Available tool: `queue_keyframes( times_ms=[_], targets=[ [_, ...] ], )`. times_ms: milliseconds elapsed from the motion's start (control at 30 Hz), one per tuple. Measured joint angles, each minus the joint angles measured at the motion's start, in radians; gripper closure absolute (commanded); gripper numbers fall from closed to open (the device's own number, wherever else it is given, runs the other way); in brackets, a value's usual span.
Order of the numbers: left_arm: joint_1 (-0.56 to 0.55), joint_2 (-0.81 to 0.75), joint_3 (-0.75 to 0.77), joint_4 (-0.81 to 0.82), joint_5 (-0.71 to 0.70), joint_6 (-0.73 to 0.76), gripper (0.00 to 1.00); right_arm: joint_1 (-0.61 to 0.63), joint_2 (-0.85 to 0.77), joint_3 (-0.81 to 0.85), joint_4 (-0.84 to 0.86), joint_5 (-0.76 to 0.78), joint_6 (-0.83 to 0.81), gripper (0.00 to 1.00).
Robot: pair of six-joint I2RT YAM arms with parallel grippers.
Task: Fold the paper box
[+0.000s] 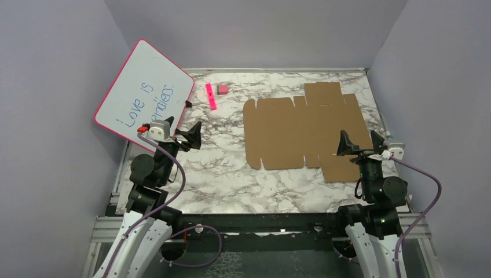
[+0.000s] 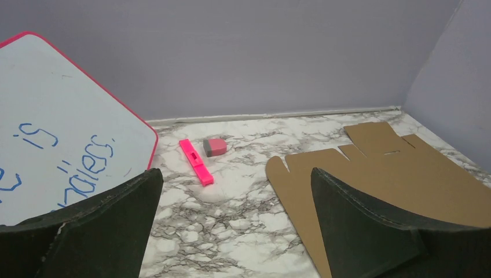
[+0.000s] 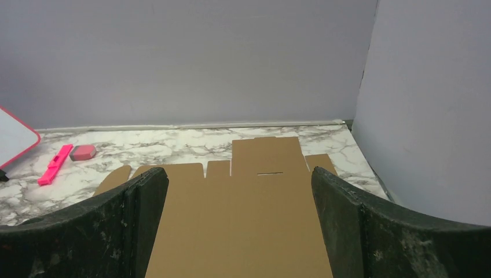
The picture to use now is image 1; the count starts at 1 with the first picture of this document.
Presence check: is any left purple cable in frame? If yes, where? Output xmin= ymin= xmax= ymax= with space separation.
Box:
xmin=102 ymin=132 xmax=223 ymax=278

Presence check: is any brown cardboard box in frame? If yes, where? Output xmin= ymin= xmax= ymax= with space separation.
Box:
xmin=243 ymin=82 xmax=372 ymax=182

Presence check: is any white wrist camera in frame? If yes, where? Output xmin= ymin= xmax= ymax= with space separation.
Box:
xmin=381 ymin=140 xmax=405 ymax=160
xmin=137 ymin=120 xmax=171 ymax=142

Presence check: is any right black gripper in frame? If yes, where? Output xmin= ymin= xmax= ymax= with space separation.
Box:
xmin=338 ymin=129 xmax=385 ymax=199

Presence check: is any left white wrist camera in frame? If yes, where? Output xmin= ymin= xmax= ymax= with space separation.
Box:
xmin=137 ymin=120 xmax=171 ymax=142

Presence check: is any pink eraser block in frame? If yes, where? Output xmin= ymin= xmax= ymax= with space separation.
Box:
xmin=217 ymin=85 xmax=229 ymax=95

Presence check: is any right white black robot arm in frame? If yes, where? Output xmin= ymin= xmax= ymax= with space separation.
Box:
xmin=334 ymin=130 xmax=408 ymax=277

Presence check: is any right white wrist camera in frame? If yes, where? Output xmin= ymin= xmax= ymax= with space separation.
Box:
xmin=381 ymin=140 xmax=405 ymax=160

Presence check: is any pink framed whiteboard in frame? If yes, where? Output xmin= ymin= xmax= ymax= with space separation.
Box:
xmin=94 ymin=39 xmax=195 ymax=152

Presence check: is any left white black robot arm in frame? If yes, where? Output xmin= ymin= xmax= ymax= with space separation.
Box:
xmin=94 ymin=117 xmax=202 ymax=277

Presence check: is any pink marker pen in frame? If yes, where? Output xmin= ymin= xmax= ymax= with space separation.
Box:
xmin=205 ymin=83 xmax=217 ymax=111

